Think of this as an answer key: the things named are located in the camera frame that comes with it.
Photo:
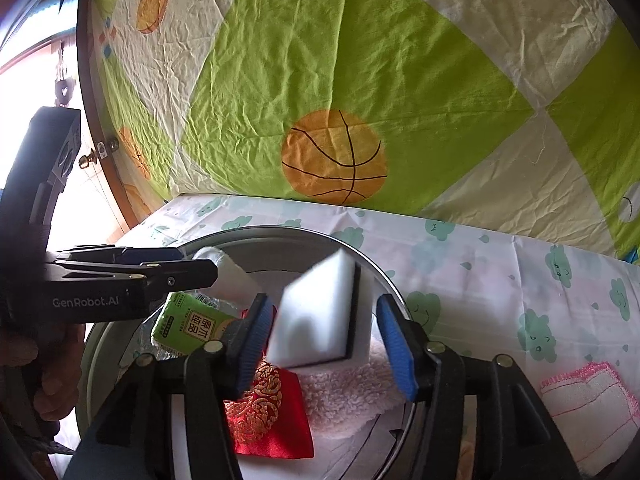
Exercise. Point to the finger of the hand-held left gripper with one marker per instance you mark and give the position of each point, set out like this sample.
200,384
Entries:
150,255
190,277

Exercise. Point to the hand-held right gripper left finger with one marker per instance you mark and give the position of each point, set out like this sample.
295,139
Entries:
252,345

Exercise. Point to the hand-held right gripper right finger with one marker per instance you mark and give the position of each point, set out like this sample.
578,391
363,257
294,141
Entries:
397,345

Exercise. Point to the green drink packet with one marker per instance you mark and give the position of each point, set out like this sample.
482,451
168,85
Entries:
185,320

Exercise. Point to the white sponge with black layer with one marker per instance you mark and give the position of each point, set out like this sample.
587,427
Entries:
310,320

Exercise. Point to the clear plastic packet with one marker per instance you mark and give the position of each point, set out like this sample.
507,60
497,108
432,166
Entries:
147,337

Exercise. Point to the pink fluffy sock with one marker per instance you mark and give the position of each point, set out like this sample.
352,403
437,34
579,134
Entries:
340,395

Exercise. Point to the red embroidered pouch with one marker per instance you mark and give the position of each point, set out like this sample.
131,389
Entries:
270,420

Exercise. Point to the round metal tin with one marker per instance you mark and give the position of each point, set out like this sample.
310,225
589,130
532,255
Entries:
272,255

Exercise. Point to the person's left hand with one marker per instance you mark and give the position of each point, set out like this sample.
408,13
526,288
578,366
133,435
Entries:
55,375

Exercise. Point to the metal window latch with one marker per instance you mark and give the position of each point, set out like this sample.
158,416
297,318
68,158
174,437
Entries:
97,152

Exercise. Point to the cloud print tablecloth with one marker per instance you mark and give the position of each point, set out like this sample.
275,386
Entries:
500,285

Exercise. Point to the hanging window ornament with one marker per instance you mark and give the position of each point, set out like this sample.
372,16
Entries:
62,80

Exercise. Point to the pink-edged white cloth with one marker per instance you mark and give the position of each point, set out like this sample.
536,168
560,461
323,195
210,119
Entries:
585,410

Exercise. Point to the green basketball print bedsheet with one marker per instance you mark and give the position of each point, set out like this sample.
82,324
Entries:
400,60

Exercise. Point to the wooden window frame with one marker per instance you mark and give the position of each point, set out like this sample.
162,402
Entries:
107,185

